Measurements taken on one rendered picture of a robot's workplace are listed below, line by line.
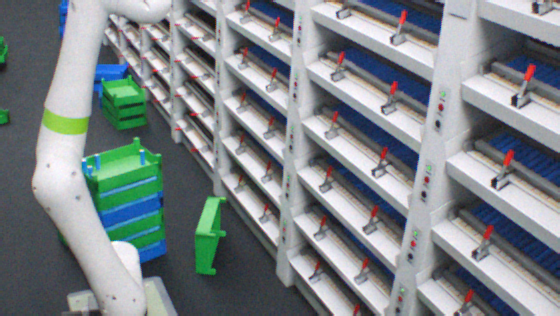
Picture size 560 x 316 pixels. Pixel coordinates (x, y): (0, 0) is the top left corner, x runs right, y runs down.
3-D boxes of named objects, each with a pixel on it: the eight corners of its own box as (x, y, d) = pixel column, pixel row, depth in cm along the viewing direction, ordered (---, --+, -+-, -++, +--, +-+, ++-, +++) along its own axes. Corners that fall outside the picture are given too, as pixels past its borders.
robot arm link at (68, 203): (112, 343, 151) (19, 186, 123) (108, 304, 164) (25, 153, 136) (156, 327, 153) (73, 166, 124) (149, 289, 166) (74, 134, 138)
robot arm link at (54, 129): (79, 188, 145) (31, 181, 140) (78, 164, 156) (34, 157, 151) (92, 123, 138) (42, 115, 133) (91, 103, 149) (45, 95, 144)
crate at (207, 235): (195, 273, 242) (214, 275, 241) (194, 233, 232) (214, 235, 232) (208, 232, 268) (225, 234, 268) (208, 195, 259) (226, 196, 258)
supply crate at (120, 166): (95, 195, 216) (93, 176, 212) (73, 173, 229) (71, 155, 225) (162, 173, 233) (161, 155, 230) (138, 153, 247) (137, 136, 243)
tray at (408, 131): (423, 157, 149) (419, 127, 144) (307, 77, 196) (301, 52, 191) (479, 124, 154) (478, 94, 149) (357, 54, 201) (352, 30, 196)
